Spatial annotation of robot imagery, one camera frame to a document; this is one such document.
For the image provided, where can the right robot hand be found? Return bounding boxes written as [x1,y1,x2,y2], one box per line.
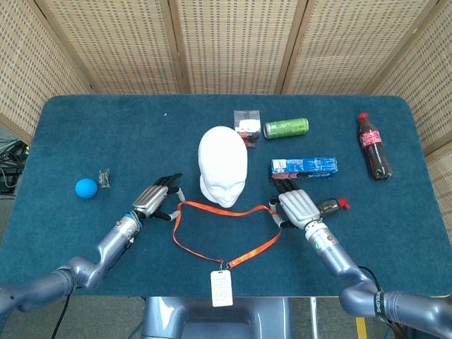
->
[268,176,324,230]

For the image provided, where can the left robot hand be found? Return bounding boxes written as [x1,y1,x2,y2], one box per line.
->
[132,172,185,222]

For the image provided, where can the orange lanyard strap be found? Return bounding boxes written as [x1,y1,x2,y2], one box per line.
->
[172,201,283,270]

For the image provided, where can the white badge card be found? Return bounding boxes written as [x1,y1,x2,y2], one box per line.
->
[210,263,234,308]

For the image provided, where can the white mannequin head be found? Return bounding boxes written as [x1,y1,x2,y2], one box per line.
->
[197,125,249,208]

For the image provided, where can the black bottle red cap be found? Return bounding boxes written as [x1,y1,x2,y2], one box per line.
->
[315,196,351,218]

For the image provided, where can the blue cookie box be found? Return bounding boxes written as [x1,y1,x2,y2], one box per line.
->
[270,157,339,181]

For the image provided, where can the blue carpet table cover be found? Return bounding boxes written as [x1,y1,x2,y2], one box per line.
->
[0,94,444,297]

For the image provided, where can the blue ball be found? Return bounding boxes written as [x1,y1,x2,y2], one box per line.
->
[74,178,98,200]

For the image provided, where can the green drink can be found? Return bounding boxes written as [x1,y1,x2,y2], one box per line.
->
[263,117,310,141]

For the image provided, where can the cola bottle red cap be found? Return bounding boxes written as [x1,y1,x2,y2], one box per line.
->
[357,112,393,181]

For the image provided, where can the clear plastic box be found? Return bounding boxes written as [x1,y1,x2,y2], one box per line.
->
[233,109,262,148]

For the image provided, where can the metal table leg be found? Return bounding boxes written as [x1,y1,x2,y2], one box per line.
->
[309,297,318,339]

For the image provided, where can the grey-blue robot torso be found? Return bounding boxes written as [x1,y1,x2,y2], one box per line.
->
[141,295,294,339]

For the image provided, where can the woven bamboo folding screen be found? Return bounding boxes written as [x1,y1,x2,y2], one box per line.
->
[0,0,452,222]

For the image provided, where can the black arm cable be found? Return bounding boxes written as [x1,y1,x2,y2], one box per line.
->
[50,291,72,339]
[356,265,384,295]

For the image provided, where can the black floor cables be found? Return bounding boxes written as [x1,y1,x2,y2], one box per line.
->
[0,137,31,194]

